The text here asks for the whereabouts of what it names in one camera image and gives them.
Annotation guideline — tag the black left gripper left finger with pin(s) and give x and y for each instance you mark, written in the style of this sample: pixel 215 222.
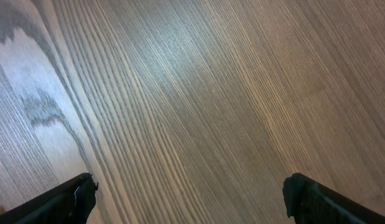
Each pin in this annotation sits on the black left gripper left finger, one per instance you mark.
pixel 69 202

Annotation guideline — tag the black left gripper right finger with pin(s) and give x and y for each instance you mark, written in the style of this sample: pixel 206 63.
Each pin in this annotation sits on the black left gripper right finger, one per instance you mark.
pixel 308 201

